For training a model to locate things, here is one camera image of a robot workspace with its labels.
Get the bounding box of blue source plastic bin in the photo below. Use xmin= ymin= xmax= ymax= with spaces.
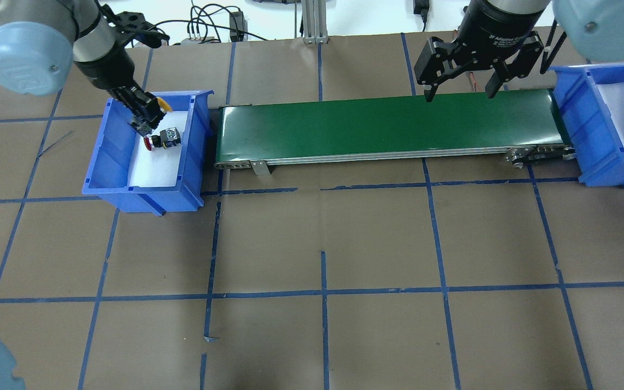
xmin=82 ymin=90 xmax=213 ymax=216

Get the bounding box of black power adapter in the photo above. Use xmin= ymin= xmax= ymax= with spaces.
xmin=229 ymin=11 xmax=248 ymax=42

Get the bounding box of green conveyor belt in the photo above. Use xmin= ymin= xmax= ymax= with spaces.
xmin=214 ymin=89 xmax=576 ymax=175

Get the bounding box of white foam pad in source bin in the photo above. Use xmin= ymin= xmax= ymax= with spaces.
xmin=128 ymin=111 xmax=189 ymax=187

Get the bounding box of blue destination plastic bin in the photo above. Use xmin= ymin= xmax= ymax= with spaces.
xmin=553 ymin=62 xmax=624 ymax=187

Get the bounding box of red push button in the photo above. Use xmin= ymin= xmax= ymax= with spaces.
xmin=142 ymin=127 xmax=183 ymax=151

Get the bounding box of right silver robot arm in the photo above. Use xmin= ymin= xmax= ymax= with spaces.
xmin=413 ymin=1 xmax=624 ymax=102

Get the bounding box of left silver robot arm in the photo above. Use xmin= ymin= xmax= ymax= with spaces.
xmin=0 ymin=1 xmax=171 ymax=136

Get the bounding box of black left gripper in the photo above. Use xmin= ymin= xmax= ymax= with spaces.
xmin=108 ymin=84 xmax=173 ymax=136

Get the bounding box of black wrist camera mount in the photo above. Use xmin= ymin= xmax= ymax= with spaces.
xmin=100 ymin=4 xmax=170 ymax=49

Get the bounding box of aluminium frame post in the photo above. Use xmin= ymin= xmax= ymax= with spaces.
xmin=299 ymin=0 xmax=329 ymax=44

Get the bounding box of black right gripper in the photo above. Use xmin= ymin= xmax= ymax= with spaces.
xmin=413 ymin=1 xmax=545 ymax=103

